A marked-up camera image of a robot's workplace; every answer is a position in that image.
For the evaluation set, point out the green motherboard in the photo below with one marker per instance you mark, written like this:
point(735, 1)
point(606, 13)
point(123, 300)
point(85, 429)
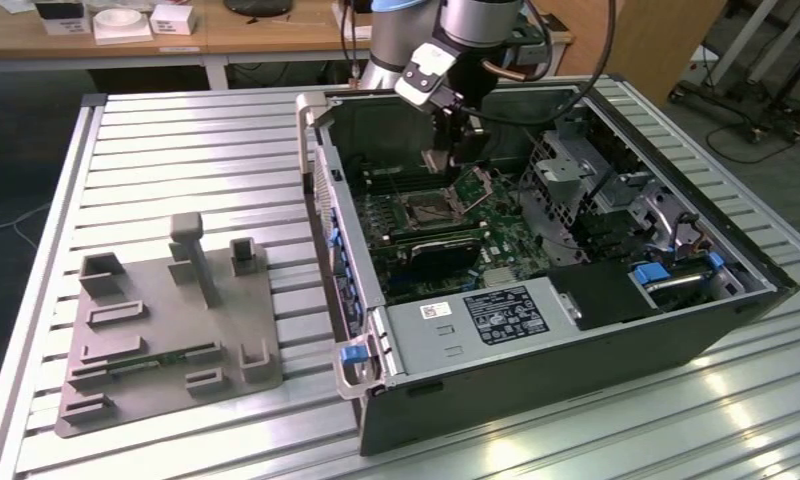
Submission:
point(507, 240)

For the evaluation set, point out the grey metal drive cage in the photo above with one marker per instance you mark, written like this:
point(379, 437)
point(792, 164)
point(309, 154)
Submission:
point(560, 175)

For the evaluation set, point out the silver CPU plate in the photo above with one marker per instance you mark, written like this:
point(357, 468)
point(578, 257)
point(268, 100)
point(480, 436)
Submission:
point(435, 160)

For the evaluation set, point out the metal wheeled stand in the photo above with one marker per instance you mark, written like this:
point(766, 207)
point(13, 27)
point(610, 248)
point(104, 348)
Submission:
point(690, 92)

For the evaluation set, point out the silver chipset heatsink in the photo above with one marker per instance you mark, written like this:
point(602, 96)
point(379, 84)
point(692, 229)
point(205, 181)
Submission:
point(500, 275)

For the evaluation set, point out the white printed box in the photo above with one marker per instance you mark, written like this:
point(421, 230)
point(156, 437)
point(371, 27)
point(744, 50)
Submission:
point(172, 21)

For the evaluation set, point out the blue case latch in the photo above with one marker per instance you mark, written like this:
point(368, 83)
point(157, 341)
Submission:
point(353, 355)

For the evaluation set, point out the blue disk carrier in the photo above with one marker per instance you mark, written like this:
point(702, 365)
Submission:
point(650, 276)

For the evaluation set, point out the black open PC case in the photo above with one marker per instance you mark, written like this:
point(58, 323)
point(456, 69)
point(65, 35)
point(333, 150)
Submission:
point(540, 395)

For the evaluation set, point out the RAM slot bank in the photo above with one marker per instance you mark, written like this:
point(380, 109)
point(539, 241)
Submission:
point(380, 181)
point(433, 234)

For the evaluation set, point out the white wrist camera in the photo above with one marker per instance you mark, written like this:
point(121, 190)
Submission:
point(423, 75)

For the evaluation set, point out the black graphics card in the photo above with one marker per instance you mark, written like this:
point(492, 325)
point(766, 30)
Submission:
point(440, 257)

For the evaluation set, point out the green RAM stick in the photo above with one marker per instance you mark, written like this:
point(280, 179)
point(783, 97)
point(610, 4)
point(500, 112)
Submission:
point(167, 358)

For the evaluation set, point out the wooden desk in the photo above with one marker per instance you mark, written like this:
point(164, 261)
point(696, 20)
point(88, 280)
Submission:
point(253, 30)

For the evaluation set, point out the grey parts rack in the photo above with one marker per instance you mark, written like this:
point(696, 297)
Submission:
point(173, 320)

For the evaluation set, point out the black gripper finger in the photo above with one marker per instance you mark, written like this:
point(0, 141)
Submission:
point(472, 145)
point(445, 130)

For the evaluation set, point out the small blue clip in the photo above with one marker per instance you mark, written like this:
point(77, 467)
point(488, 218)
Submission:
point(715, 261)

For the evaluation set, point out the wooden cabinet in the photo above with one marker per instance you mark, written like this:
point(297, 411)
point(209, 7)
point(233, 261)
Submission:
point(654, 45)

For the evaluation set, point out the white box black top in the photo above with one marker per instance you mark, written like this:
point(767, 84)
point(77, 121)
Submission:
point(62, 24)

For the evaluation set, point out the white round holder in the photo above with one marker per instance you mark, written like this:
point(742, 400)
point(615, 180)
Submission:
point(121, 27)

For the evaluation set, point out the grey power supply unit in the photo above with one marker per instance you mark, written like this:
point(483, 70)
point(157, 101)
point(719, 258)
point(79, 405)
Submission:
point(433, 345)

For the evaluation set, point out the black round object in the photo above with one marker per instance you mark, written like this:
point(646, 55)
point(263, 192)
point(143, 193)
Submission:
point(256, 6)

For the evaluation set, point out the CPU socket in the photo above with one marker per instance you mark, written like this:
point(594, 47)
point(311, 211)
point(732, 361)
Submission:
point(427, 210)

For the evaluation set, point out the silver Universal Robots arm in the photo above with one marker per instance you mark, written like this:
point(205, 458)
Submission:
point(480, 22)

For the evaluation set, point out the black plastic shroud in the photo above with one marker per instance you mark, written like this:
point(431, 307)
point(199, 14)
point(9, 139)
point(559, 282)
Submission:
point(600, 295)

